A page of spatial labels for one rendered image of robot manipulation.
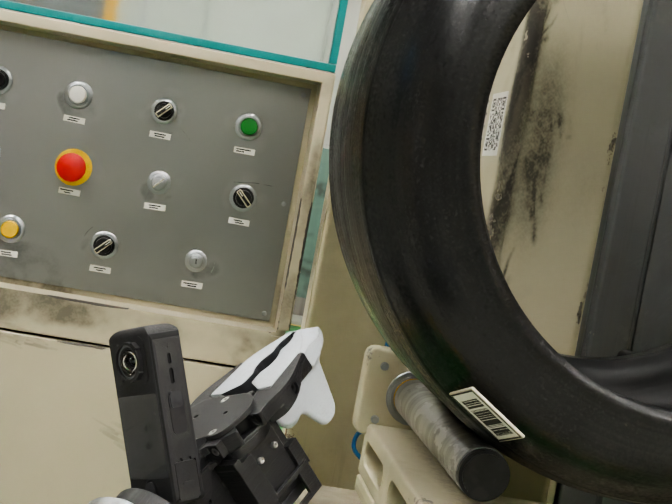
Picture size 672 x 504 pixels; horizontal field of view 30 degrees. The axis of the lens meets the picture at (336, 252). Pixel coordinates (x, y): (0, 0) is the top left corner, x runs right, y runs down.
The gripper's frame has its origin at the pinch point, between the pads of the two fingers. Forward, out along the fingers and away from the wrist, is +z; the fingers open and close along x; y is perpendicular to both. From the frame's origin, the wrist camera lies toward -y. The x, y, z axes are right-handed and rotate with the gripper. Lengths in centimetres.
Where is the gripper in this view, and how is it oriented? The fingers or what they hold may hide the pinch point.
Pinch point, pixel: (302, 332)
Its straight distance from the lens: 91.0
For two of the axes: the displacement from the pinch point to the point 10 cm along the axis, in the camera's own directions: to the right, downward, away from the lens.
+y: 4.8, 8.3, 2.9
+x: 7.2, -1.7, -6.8
